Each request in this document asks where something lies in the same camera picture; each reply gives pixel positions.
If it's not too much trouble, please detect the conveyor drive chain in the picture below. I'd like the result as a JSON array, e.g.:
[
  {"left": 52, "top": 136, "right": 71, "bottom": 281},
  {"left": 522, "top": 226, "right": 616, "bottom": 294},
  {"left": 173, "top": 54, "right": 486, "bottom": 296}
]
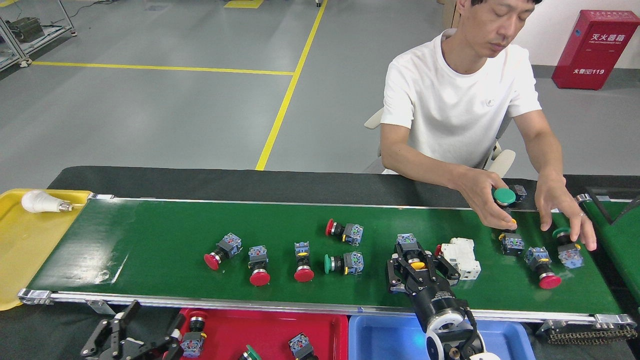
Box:
[{"left": 537, "top": 324, "right": 638, "bottom": 346}]

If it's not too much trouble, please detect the dark grey equipment box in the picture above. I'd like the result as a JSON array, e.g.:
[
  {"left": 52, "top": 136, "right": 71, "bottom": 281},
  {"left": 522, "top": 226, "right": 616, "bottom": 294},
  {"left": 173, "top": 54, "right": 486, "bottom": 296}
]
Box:
[{"left": 7, "top": 17, "right": 45, "bottom": 43}]

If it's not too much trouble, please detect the red push button switch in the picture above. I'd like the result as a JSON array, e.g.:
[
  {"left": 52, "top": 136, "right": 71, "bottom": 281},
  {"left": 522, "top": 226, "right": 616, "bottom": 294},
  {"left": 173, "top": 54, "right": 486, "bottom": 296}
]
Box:
[
  {"left": 325, "top": 218, "right": 364, "bottom": 247},
  {"left": 288, "top": 332, "right": 317, "bottom": 360},
  {"left": 180, "top": 310, "right": 209, "bottom": 358},
  {"left": 524, "top": 246, "right": 563, "bottom": 290},
  {"left": 293, "top": 241, "right": 315, "bottom": 283},
  {"left": 203, "top": 232, "right": 243, "bottom": 271},
  {"left": 248, "top": 245, "right": 271, "bottom": 287}
]

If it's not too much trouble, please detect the silver metal rack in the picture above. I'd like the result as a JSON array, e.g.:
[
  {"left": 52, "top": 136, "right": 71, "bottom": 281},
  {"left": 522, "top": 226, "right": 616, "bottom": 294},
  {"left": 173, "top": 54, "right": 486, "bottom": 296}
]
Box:
[{"left": 0, "top": 0, "right": 77, "bottom": 71}]

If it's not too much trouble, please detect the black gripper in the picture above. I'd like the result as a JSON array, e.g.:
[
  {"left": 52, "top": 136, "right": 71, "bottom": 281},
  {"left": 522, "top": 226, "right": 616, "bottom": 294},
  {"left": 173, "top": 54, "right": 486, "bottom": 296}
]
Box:
[
  {"left": 80, "top": 300, "right": 185, "bottom": 360},
  {"left": 387, "top": 254, "right": 468, "bottom": 331}
]

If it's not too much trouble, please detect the white circuit breaker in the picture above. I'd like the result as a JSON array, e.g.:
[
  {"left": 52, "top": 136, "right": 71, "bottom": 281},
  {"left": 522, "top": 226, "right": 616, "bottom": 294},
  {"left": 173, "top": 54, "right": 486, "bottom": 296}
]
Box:
[{"left": 435, "top": 237, "right": 482, "bottom": 281}]

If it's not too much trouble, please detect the person's right hand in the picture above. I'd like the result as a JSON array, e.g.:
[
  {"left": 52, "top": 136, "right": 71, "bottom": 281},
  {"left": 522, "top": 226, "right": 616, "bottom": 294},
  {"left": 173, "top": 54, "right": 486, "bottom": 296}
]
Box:
[{"left": 457, "top": 169, "right": 517, "bottom": 230}]

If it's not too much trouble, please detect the white light bulb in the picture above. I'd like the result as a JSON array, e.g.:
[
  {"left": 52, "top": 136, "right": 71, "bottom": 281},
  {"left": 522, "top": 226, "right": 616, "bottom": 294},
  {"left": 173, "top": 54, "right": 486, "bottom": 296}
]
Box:
[{"left": 21, "top": 190, "right": 72, "bottom": 214}]

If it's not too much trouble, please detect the blue plastic bin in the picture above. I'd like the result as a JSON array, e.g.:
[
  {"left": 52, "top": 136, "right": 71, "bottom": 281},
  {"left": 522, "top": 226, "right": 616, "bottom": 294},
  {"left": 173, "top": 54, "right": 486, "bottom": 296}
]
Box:
[{"left": 348, "top": 315, "right": 536, "bottom": 360}]

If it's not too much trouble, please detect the red fire extinguisher box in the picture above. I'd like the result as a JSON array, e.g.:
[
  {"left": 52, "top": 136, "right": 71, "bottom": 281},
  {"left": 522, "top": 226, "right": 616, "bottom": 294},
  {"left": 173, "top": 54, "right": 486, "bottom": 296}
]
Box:
[{"left": 551, "top": 9, "right": 640, "bottom": 91}]

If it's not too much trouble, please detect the person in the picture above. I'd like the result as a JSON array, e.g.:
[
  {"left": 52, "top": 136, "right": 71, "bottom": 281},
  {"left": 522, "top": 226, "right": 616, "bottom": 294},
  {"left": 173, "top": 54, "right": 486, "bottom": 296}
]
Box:
[{"left": 379, "top": 0, "right": 598, "bottom": 252}]

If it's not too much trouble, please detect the grey office chair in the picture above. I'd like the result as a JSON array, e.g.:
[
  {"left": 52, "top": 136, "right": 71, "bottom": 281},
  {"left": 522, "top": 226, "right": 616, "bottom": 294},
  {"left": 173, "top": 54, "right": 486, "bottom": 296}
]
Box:
[{"left": 364, "top": 107, "right": 517, "bottom": 178}]

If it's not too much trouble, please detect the red plastic bin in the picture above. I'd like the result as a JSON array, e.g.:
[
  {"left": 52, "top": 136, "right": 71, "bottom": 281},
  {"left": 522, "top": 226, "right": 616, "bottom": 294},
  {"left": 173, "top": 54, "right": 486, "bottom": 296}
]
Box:
[{"left": 167, "top": 308, "right": 349, "bottom": 360}]

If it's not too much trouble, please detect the brown cardboard box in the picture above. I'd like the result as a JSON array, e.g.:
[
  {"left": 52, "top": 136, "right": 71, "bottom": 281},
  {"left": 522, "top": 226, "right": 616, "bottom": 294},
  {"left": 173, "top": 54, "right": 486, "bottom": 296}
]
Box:
[{"left": 442, "top": 0, "right": 461, "bottom": 30}]

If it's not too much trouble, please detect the black conveyor guide bracket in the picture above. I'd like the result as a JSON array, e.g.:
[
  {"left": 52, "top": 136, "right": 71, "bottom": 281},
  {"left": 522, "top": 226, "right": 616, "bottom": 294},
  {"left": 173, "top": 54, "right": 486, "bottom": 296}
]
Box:
[{"left": 584, "top": 186, "right": 640, "bottom": 226}]

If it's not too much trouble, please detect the short green conveyor belt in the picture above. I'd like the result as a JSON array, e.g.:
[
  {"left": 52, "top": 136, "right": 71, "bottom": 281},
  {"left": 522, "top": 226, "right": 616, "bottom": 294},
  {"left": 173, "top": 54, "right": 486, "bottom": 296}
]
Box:
[{"left": 575, "top": 192, "right": 640, "bottom": 306}]

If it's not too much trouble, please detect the person's left hand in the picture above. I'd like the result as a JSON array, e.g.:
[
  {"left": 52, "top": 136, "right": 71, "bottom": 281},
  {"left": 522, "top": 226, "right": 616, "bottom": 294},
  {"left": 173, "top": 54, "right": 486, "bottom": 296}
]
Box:
[{"left": 534, "top": 174, "right": 598, "bottom": 252}]

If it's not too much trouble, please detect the long green conveyor belt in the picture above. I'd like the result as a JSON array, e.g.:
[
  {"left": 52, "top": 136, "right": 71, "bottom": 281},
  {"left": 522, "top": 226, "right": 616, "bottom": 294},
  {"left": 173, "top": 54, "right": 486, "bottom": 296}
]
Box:
[{"left": 17, "top": 194, "right": 638, "bottom": 331}]

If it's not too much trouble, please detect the yellow plastic tray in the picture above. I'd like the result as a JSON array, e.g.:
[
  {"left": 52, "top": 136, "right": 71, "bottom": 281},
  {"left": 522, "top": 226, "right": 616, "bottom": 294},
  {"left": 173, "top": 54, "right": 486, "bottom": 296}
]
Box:
[{"left": 0, "top": 188, "right": 93, "bottom": 312}]

